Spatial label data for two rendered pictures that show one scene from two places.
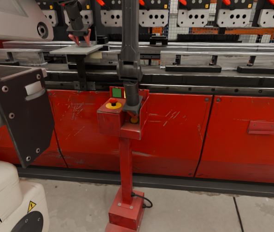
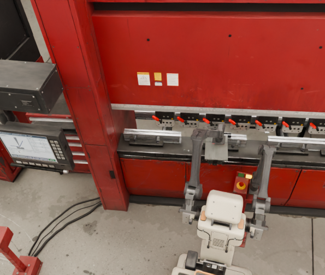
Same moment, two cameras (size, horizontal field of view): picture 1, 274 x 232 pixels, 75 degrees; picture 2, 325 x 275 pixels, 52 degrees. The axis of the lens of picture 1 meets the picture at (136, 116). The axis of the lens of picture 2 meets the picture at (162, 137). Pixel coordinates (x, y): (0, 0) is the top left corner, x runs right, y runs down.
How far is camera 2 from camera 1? 220 cm
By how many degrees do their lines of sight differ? 20
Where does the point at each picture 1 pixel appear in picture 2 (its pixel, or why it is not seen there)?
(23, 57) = (167, 138)
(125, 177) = not seen: hidden behind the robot
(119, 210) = not seen: hidden behind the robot
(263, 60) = not seen: outside the picture
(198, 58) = (294, 144)
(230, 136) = (311, 187)
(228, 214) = (305, 231)
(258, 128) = not seen: outside the picture
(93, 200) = not seen: hidden behind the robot
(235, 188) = (314, 213)
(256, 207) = not seen: outside the picture
